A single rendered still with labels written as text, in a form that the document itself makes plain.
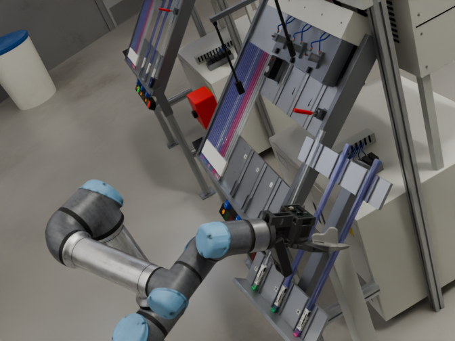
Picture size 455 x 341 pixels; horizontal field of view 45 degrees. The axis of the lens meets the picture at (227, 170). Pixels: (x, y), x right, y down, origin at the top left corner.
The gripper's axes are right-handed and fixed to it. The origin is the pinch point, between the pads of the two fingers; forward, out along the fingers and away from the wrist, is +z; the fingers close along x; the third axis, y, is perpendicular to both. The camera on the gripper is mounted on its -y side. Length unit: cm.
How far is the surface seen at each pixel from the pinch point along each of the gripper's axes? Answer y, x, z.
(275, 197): -9.9, 40.5, 12.6
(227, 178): -17, 74, 14
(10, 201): -132, 305, -28
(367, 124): 6, 69, 73
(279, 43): 35, 64, 19
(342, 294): -27.4, 9.4, 19.8
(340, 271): -18.0, 8.0, 15.5
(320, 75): 32, 36, 16
